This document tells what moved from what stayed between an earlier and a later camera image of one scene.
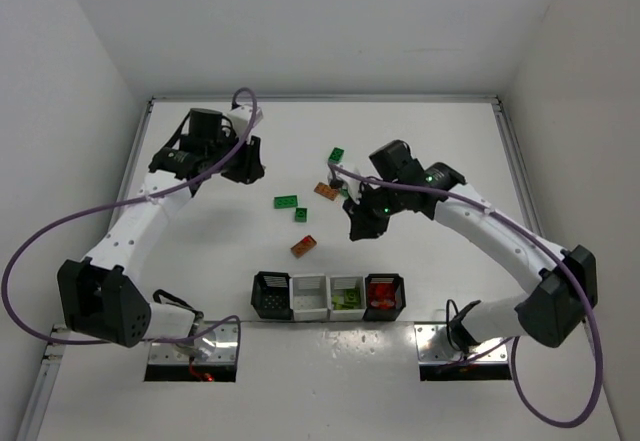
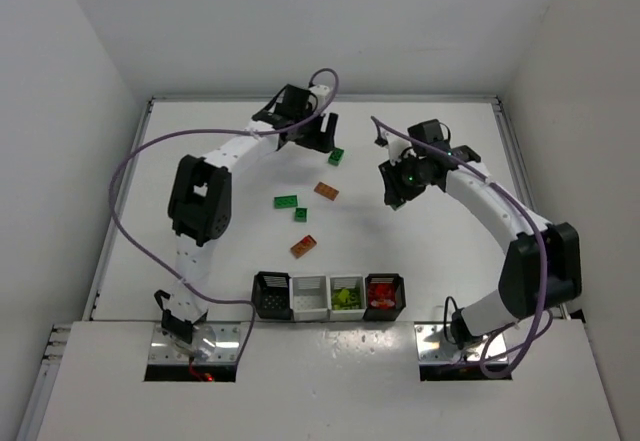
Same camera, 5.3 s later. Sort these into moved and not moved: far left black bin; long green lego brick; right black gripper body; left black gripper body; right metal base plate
Moved: left black gripper body; right black gripper body
Not moved: long green lego brick; far left black bin; right metal base plate
